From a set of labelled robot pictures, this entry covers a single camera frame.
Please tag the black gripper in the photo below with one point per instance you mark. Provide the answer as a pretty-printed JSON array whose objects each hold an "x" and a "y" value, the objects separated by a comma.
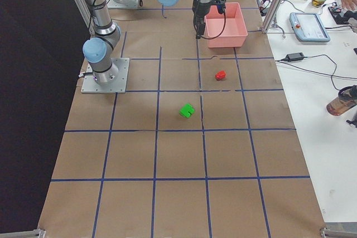
[{"x": 199, "y": 12}]

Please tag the green toy block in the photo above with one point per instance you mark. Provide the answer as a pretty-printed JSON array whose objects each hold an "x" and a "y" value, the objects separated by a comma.
[{"x": 187, "y": 110}]

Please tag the pink plastic box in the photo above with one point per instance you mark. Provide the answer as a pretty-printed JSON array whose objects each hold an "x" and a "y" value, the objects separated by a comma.
[{"x": 226, "y": 32}]

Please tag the red toy block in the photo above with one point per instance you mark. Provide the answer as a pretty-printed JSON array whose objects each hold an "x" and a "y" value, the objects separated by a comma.
[{"x": 221, "y": 75}]

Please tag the black power adapter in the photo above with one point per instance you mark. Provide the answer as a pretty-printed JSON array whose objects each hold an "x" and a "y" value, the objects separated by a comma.
[{"x": 295, "y": 57}]

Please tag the blue teach pendant tablet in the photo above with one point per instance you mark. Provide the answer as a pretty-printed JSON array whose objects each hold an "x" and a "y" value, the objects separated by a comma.
[{"x": 308, "y": 27}]

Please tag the brown water bottle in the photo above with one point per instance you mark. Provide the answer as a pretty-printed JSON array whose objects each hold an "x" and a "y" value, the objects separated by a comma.
[{"x": 345, "y": 100}]

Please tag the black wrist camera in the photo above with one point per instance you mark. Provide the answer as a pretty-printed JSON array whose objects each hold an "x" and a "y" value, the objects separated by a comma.
[{"x": 220, "y": 4}]

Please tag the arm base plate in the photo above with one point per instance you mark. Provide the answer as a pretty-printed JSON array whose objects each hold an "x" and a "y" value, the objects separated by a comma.
[
  {"x": 113, "y": 81},
  {"x": 129, "y": 5}
]

